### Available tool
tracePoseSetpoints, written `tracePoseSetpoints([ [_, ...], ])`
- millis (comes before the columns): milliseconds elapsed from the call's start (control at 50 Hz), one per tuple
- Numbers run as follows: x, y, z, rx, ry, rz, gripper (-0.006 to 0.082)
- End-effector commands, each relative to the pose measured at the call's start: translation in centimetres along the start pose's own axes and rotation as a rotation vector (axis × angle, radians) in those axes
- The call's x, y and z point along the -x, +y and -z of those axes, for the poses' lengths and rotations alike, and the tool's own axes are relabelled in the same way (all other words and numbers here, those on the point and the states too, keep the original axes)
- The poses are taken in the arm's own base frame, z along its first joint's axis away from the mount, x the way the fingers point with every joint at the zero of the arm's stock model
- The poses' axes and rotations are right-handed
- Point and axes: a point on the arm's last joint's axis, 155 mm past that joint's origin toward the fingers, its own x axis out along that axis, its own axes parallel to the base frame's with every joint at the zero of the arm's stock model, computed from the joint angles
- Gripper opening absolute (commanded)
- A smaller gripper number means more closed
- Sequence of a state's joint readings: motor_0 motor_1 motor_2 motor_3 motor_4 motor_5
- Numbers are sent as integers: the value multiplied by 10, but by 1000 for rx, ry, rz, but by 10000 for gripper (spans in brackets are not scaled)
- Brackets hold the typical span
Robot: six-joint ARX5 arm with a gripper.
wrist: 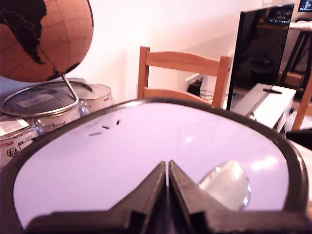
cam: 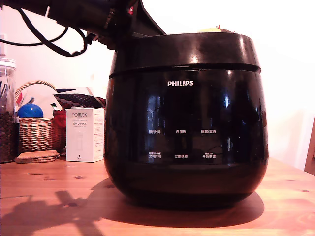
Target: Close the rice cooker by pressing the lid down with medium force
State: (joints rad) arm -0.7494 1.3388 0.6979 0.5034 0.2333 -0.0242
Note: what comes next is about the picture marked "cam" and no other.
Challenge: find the white printed bag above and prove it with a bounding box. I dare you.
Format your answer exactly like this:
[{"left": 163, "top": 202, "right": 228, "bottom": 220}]
[{"left": 16, "top": 85, "right": 60, "bottom": 118}]

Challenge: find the black Philips rice cooker body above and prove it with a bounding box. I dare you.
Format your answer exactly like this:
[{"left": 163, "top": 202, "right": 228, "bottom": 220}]
[{"left": 103, "top": 64, "right": 270, "bottom": 205}]

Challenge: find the glass jar of coffee beans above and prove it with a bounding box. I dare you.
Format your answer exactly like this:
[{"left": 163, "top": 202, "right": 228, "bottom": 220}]
[{"left": 0, "top": 58, "right": 18, "bottom": 164}]

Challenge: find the black rice cooker lid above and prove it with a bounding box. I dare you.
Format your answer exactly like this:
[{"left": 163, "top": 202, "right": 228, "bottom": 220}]
[{"left": 108, "top": 32, "right": 262, "bottom": 80}]

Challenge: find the white wall plate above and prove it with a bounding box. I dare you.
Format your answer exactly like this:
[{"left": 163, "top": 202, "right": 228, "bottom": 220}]
[{"left": 0, "top": 34, "right": 7, "bottom": 59}]

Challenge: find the red knitted pouch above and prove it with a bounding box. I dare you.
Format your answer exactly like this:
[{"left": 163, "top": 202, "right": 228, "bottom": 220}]
[{"left": 52, "top": 109, "right": 67, "bottom": 148}]

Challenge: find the cork coaster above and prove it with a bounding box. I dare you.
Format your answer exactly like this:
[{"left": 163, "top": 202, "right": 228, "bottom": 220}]
[
  {"left": 14, "top": 156, "right": 60, "bottom": 164},
  {"left": 17, "top": 150, "right": 61, "bottom": 159}
]

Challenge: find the blue ball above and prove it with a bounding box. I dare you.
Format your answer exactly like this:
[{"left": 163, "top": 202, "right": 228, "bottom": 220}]
[{"left": 17, "top": 103, "right": 44, "bottom": 118}]

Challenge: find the wooden chair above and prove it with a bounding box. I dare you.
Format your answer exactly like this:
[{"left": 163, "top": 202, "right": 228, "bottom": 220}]
[{"left": 304, "top": 113, "right": 315, "bottom": 176}]

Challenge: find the white Porlex box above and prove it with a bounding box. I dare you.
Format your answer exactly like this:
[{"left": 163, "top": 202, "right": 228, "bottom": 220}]
[{"left": 65, "top": 108, "right": 105, "bottom": 163}]

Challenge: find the dark dotted patterned cloth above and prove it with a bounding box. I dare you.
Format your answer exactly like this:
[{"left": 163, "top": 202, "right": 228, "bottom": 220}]
[{"left": 53, "top": 93, "right": 107, "bottom": 109}]

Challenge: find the wicker basket with handle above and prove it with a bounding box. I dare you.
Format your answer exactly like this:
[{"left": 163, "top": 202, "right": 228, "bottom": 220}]
[{"left": 15, "top": 80, "right": 60, "bottom": 153}]

